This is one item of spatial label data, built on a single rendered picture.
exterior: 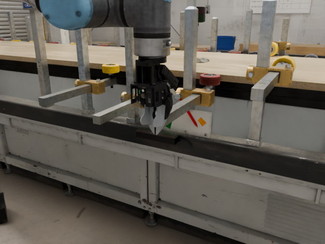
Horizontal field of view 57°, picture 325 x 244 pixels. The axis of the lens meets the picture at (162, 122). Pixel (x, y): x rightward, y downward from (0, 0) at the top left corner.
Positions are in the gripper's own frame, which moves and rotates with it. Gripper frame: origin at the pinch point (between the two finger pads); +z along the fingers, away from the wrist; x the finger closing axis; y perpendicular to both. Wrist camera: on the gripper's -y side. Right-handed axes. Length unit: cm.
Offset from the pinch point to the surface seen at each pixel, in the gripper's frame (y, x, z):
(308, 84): -49, 34, -6
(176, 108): -9.9, 1.1, -3.4
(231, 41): -588, -141, 23
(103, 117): -5.9, -23.4, 2.2
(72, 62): -49, -78, -7
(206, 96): -29.2, 3.8, -3.0
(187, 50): -29.9, -4.4, -18.4
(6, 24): -501, -762, -8
